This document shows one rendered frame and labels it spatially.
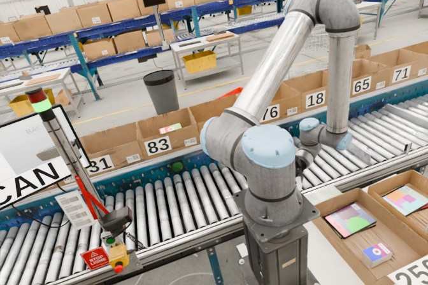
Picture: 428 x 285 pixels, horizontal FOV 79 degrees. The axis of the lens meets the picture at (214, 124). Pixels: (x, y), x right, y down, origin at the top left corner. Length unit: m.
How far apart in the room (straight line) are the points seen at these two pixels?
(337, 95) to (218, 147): 0.56
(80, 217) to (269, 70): 0.96
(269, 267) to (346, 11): 0.91
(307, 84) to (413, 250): 1.41
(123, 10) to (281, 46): 5.24
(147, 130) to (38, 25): 4.59
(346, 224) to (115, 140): 1.57
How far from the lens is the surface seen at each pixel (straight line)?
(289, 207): 0.86
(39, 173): 1.25
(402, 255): 1.44
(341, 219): 1.45
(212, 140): 0.87
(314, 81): 2.40
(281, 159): 0.73
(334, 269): 1.34
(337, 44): 1.09
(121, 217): 1.20
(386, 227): 1.51
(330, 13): 1.06
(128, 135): 2.04
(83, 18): 6.13
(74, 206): 1.24
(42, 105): 1.02
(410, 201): 1.63
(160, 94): 4.22
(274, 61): 0.96
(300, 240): 1.02
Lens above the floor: 1.88
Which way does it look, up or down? 30 degrees down
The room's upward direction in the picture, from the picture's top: 11 degrees counter-clockwise
